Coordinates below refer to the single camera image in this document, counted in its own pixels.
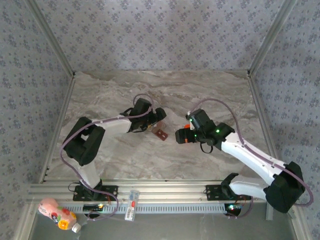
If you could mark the clear labelled plastic tube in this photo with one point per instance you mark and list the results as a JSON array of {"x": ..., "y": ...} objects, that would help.
[{"x": 131, "y": 207}]

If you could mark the left circuit board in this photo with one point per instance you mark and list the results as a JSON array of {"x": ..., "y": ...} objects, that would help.
[{"x": 92, "y": 207}]

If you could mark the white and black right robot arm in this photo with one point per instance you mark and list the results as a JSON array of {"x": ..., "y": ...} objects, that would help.
[{"x": 250, "y": 155}]

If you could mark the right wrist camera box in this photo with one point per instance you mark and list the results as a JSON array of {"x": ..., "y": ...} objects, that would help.
[{"x": 192, "y": 125}]

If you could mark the brown pill organiser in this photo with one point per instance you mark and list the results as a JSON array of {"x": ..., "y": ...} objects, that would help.
[{"x": 162, "y": 135}]

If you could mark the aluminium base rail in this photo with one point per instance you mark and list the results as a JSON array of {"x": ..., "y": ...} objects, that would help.
[{"x": 162, "y": 191}]

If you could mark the circuit board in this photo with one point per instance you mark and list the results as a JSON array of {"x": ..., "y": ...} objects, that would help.
[
  {"x": 232, "y": 207},
  {"x": 92, "y": 207}
]

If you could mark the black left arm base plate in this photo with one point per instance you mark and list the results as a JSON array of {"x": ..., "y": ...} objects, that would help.
[{"x": 111, "y": 191}]

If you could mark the aluminium side rail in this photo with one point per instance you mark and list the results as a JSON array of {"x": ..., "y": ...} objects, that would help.
[
  {"x": 67, "y": 100},
  {"x": 258, "y": 100}
]

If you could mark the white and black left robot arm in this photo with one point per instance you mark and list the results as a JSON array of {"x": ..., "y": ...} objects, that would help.
[{"x": 112, "y": 125}]

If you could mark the right circuit board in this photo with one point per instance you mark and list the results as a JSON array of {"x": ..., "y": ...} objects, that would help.
[{"x": 232, "y": 207}]

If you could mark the aluminium frame post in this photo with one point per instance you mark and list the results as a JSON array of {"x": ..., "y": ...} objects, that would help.
[
  {"x": 271, "y": 37},
  {"x": 51, "y": 37}
]

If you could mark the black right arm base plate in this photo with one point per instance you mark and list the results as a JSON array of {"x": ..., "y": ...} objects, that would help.
[{"x": 215, "y": 192}]

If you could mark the pink drink bottle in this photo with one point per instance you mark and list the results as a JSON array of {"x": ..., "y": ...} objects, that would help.
[{"x": 53, "y": 212}]

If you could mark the grey angle bracket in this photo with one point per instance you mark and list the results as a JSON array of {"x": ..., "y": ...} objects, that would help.
[{"x": 269, "y": 213}]

